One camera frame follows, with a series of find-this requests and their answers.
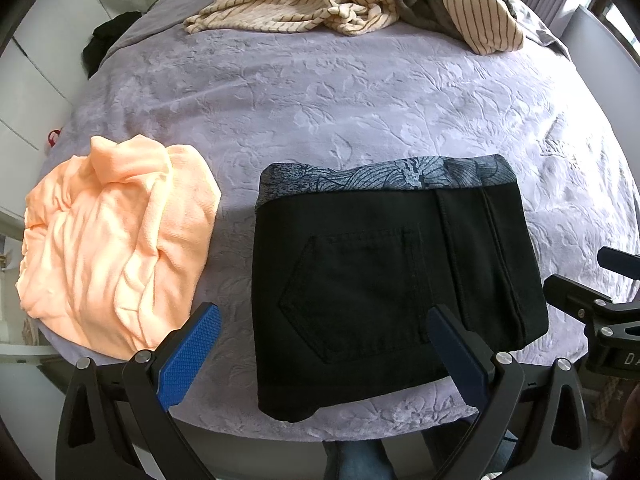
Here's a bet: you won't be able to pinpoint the orange garment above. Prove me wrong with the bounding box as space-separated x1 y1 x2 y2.
15 135 223 361

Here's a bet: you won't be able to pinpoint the lavender embossed blanket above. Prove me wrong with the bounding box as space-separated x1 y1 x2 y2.
37 0 633 443

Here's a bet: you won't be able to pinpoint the black pants with patterned waistband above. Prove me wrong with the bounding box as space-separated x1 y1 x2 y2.
254 155 548 423

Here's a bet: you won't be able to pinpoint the beige striped cloth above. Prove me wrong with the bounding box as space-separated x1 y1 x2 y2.
184 0 525 56

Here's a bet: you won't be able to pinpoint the person's blue jeans leg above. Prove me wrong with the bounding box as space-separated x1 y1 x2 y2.
322 437 396 480

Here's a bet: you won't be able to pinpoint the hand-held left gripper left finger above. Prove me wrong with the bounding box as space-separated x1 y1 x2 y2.
55 302 223 480

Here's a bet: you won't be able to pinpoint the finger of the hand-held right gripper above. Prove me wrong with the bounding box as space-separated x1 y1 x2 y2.
542 272 640 347
597 246 640 282

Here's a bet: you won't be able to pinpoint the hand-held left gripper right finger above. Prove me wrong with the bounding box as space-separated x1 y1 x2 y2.
427 304 593 480

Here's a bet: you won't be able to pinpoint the black cloth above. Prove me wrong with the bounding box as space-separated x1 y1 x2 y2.
82 11 143 78

